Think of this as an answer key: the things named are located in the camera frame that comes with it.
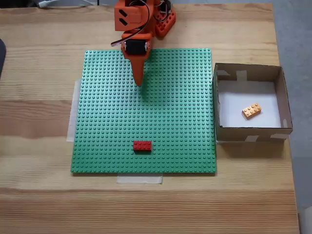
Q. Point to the red lego block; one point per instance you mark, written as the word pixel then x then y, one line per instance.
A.
pixel 142 147

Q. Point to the brown cardboard box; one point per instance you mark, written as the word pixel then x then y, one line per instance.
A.
pixel 284 97

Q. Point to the masking tape strip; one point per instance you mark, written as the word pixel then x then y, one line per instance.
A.
pixel 70 122
pixel 139 179

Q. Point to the black rounded object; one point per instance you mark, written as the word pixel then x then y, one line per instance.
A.
pixel 2 58

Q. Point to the yellow lego block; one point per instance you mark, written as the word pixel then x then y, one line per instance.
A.
pixel 252 111

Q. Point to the green lego baseplate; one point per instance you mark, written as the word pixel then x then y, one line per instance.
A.
pixel 146 122

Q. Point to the white paper sheet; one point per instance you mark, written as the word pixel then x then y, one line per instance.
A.
pixel 231 109

